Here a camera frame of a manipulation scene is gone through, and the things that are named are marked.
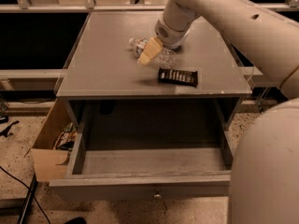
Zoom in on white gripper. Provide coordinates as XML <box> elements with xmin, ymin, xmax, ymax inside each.
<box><xmin>137</xmin><ymin>16</ymin><xmax>190</xmax><ymax>66</ymax></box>

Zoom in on clear plastic water bottle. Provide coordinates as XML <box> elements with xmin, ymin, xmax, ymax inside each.
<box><xmin>129</xmin><ymin>36</ymin><xmax>176</xmax><ymax>69</ymax></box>

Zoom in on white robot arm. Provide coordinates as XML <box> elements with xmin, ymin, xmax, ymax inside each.
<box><xmin>155</xmin><ymin>0</ymin><xmax>299</xmax><ymax>224</ymax></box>

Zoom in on open grey top drawer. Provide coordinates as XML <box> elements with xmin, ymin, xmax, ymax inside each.
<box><xmin>49</xmin><ymin>103</ymin><xmax>237</xmax><ymax>203</ymax></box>

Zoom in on metal drawer knob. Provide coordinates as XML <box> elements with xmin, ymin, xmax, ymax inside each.
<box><xmin>153</xmin><ymin>189</ymin><xmax>162</xmax><ymax>200</ymax></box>

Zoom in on dark chocolate bar wrapper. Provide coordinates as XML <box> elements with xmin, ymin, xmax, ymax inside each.
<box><xmin>158</xmin><ymin>68</ymin><xmax>198</xmax><ymax>87</ymax></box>

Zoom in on grey wooden cabinet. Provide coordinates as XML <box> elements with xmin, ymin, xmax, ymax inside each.
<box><xmin>57</xmin><ymin>11</ymin><xmax>251</xmax><ymax>133</ymax></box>

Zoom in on snack bags in box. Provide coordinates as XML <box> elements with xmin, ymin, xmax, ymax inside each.
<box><xmin>54</xmin><ymin>122</ymin><xmax>77</xmax><ymax>151</ymax></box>

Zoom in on brown cardboard box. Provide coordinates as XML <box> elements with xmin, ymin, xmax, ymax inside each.
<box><xmin>31</xmin><ymin>100</ymin><xmax>73</xmax><ymax>182</ymax></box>

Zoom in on black clamp on floor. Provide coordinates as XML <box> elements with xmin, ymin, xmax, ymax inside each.
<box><xmin>0</xmin><ymin>120</ymin><xmax>19</xmax><ymax>137</ymax></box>

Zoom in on aluminium frame rail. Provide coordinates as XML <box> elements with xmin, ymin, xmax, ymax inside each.
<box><xmin>0</xmin><ymin>3</ymin><xmax>292</xmax><ymax>13</ymax></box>

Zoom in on black floor cable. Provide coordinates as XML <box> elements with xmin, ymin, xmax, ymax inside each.
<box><xmin>0</xmin><ymin>165</ymin><xmax>52</xmax><ymax>224</ymax></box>

